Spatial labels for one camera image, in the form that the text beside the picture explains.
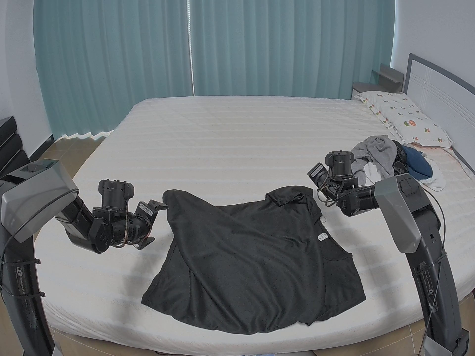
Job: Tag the black chest of drawers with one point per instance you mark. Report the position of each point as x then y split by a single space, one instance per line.
11 150

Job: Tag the bed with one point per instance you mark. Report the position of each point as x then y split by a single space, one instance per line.
230 154

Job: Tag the black T-shirt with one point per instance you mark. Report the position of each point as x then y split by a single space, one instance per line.
241 265

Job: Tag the pile of clothes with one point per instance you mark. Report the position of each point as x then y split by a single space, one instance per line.
374 152

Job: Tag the white printed pillow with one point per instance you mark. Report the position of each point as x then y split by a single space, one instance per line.
400 113

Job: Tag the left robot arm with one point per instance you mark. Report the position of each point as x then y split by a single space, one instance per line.
33 198

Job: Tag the blue-green curtain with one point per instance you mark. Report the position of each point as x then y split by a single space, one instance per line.
111 50
289 35

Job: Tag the grey bedside table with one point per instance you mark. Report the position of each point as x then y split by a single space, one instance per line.
387 73

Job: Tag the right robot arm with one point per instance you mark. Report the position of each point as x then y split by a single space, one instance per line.
400 213

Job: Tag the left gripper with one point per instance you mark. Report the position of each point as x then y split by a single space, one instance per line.
140 228

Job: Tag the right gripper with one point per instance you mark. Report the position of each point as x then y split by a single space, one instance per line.
318 176

